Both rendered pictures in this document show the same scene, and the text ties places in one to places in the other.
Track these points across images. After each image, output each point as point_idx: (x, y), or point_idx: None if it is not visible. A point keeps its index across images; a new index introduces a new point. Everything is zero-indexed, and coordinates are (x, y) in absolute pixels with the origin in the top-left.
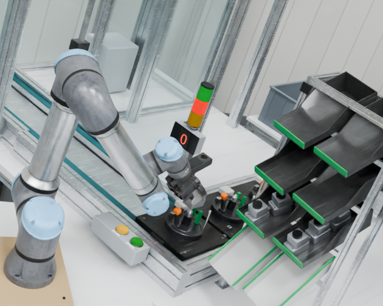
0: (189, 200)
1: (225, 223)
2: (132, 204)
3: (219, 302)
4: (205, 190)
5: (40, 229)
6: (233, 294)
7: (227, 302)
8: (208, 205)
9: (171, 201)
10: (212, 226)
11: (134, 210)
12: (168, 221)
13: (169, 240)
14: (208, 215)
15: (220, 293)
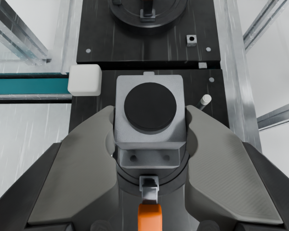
0: (151, 167)
1: (172, 34)
2: (16, 154)
3: (282, 172)
4: None
5: None
6: (273, 131)
7: (285, 157)
8: (111, 23)
9: (55, 80)
10: (171, 70)
11: (30, 166)
12: (122, 182)
13: (170, 223)
14: (203, 107)
15: (263, 150)
